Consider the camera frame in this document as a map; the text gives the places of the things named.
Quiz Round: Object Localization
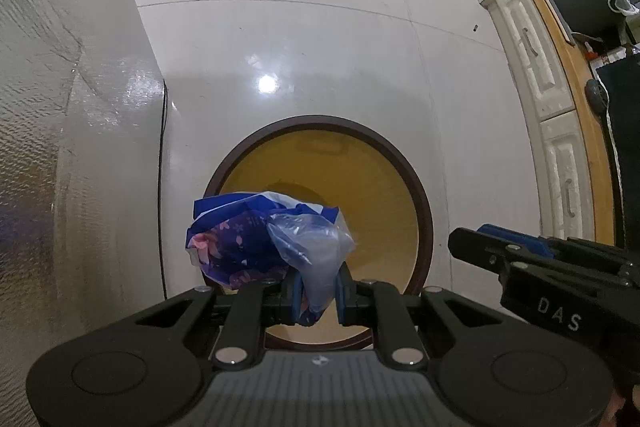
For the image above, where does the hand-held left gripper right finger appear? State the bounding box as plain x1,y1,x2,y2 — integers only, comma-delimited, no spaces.
336,264,521,370

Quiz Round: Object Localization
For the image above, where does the white cabinet door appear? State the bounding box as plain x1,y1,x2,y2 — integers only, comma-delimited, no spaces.
487,0,576,122
539,112,617,244

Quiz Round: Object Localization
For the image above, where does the silver textured foil sheet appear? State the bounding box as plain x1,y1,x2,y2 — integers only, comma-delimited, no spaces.
0,0,167,427

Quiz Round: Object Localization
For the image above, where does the white cabinet with wooden top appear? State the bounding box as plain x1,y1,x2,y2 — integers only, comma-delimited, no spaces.
517,0,626,249

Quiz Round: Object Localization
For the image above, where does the dark oval object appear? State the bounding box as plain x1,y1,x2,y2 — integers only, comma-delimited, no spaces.
585,78,608,112

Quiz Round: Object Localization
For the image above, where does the black mat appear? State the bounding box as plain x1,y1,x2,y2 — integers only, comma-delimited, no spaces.
594,57,640,250

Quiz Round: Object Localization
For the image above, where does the round brown-rimmed trash bin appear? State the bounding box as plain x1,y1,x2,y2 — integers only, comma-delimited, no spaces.
202,116,435,353

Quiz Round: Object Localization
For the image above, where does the clear plastic bag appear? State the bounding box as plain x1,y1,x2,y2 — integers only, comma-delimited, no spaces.
266,212,357,315

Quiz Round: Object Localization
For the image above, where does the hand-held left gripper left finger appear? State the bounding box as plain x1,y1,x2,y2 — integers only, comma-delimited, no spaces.
117,274,306,370

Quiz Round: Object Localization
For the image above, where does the black floor cable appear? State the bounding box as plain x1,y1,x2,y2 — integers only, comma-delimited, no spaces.
156,79,169,301

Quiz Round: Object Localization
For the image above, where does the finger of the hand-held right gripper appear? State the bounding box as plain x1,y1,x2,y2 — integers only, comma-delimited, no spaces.
448,228,633,288
476,223,626,264

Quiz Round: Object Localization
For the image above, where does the blue floral plastic wrapper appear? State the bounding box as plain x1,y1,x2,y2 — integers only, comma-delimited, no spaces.
186,191,351,328

